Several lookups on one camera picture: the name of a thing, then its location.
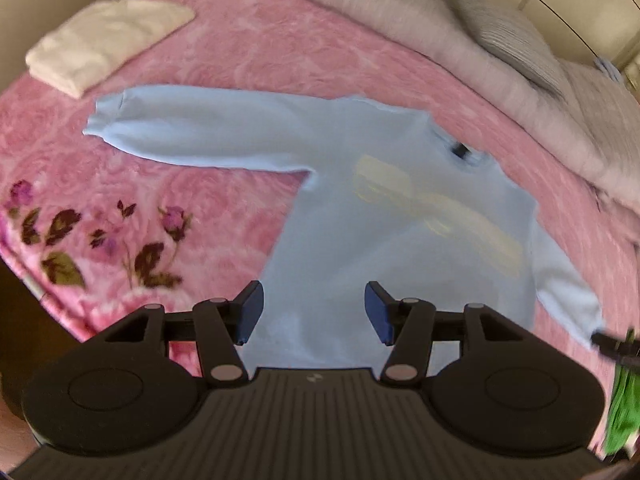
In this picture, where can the grey ribbed pillow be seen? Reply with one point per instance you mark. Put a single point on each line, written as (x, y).
(520, 45)

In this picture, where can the small blue cloth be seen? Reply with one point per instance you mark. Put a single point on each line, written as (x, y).
(609, 69)

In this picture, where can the green cloth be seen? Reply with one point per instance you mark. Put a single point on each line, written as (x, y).
(622, 405)

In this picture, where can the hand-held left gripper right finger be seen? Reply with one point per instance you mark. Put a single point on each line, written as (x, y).
(377, 312)

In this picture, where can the striped lilac quilt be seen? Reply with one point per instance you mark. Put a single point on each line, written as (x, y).
(590, 125)

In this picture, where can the folded cream cloth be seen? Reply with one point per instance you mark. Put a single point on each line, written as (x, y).
(100, 42)

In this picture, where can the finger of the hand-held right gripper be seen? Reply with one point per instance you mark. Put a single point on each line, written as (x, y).
(607, 341)

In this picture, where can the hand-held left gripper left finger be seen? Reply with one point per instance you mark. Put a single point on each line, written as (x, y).
(252, 312)

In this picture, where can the light blue sweatshirt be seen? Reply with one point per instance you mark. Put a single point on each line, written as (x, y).
(380, 240)

